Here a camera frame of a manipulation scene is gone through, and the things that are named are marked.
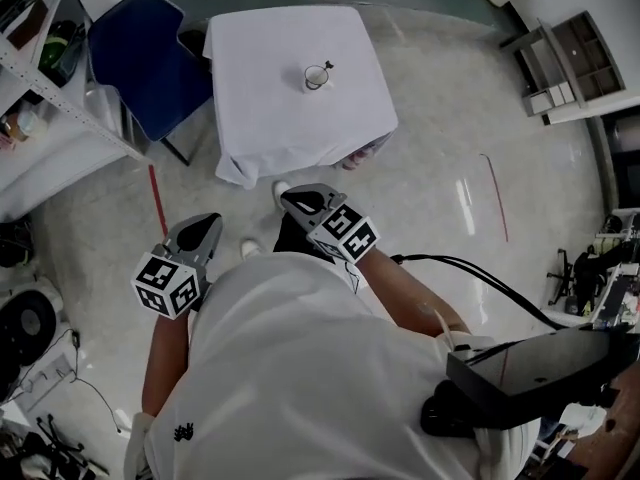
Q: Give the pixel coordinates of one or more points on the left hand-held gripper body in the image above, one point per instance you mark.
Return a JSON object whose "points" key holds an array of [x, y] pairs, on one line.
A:
{"points": [[165, 288]]}

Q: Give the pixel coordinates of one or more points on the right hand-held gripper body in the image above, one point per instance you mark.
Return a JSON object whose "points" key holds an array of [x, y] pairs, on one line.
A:
{"points": [[345, 233]]}

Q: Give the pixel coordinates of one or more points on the white cup with dark rim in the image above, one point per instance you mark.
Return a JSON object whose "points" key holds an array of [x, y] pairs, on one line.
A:
{"points": [[315, 75]]}

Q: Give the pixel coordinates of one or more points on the small metal spoon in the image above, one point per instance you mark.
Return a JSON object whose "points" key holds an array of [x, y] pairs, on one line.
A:
{"points": [[328, 64]]}

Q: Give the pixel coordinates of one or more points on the person's right forearm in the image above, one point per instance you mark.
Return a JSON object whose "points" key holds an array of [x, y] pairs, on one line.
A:
{"points": [[400, 288]]}

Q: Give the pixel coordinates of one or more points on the person's left forearm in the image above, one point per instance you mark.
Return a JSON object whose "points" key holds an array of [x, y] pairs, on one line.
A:
{"points": [[165, 363]]}

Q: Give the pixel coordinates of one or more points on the person's black trousers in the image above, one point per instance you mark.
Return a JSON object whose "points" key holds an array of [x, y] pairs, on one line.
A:
{"points": [[290, 238]]}

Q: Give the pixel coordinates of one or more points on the pink white striped object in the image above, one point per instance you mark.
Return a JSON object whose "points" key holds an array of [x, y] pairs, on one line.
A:
{"points": [[357, 158]]}

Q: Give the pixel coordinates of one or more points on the person's white shoe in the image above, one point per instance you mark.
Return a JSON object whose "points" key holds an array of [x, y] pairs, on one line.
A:
{"points": [[250, 249], [280, 193]]}

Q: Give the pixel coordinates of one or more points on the white tablecloth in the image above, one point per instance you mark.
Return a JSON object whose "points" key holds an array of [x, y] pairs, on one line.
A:
{"points": [[300, 128]]}

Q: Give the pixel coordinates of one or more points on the black round device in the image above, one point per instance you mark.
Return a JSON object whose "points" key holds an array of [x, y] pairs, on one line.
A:
{"points": [[27, 323]]}

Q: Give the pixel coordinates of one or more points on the person's white shirt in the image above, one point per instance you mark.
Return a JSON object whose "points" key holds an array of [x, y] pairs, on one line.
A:
{"points": [[300, 368]]}

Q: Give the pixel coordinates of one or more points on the black bag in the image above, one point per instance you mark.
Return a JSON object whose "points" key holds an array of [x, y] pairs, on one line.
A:
{"points": [[15, 248]]}

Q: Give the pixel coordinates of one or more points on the white metal shelf rack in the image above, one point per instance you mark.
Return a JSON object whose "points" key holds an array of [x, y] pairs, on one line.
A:
{"points": [[50, 168]]}

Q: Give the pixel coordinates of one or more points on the blue chair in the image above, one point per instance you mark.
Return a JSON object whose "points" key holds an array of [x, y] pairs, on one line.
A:
{"points": [[145, 68]]}

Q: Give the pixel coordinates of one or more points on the black waist-mounted device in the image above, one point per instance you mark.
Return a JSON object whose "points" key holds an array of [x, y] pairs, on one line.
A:
{"points": [[525, 368]]}

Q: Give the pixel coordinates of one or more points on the black tripod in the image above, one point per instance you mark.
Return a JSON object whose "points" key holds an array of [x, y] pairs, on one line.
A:
{"points": [[582, 273]]}

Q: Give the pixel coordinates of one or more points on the green helmet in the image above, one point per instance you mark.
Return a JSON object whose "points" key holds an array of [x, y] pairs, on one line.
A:
{"points": [[52, 50]]}

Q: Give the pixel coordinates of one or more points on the grey shelf cabinet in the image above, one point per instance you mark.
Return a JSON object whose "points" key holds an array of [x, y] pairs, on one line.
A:
{"points": [[590, 53]]}

